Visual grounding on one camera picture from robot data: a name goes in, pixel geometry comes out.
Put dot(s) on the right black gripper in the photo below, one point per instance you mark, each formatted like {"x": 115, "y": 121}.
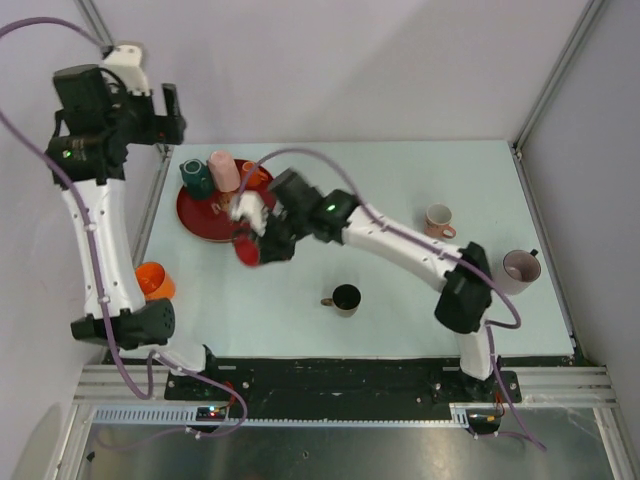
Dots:
{"x": 269, "y": 250}

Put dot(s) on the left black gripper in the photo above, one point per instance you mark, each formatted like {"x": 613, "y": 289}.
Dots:
{"x": 163, "y": 129}

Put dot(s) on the red mug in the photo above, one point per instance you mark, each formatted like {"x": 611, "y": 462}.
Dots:
{"x": 246, "y": 247}

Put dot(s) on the small orange mug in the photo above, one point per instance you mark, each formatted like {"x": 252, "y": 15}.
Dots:
{"x": 253, "y": 176}

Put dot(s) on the brown speckled mug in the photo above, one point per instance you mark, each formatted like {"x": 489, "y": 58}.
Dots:
{"x": 345, "y": 300}

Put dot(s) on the large orange mug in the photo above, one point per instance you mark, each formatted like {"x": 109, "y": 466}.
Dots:
{"x": 154, "y": 281}

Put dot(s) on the small pink mug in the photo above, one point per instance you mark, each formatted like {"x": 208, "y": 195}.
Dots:
{"x": 437, "y": 222}

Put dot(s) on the mauve pink mug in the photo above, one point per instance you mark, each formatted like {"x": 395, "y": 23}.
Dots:
{"x": 518, "y": 270}

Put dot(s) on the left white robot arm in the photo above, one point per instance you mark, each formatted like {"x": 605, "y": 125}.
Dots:
{"x": 106, "y": 108}

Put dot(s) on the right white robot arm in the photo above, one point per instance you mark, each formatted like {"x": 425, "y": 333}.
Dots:
{"x": 455, "y": 273}

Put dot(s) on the dark green mug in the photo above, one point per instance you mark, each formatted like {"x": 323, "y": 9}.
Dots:
{"x": 196, "y": 179}

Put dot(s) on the light pink tall mug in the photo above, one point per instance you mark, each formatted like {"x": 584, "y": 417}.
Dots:
{"x": 224, "y": 171}

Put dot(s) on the red round tray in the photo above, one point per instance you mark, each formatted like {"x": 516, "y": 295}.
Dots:
{"x": 208, "y": 218}

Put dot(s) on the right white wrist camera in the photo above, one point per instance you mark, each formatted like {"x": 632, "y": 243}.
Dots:
{"x": 249, "y": 207}

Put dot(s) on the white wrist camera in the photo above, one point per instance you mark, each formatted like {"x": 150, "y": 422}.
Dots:
{"x": 249, "y": 207}
{"x": 126, "y": 60}

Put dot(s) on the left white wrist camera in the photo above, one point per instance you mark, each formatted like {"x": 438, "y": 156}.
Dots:
{"x": 126, "y": 60}

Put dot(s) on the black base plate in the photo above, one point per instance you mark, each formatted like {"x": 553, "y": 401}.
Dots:
{"x": 339, "y": 390}

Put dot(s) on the aluminium frame rail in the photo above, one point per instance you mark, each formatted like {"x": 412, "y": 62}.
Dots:
{"x": 104, "y": 385}

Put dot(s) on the grey cable duct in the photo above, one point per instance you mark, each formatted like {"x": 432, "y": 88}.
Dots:
{"x": 192, "y": 416}

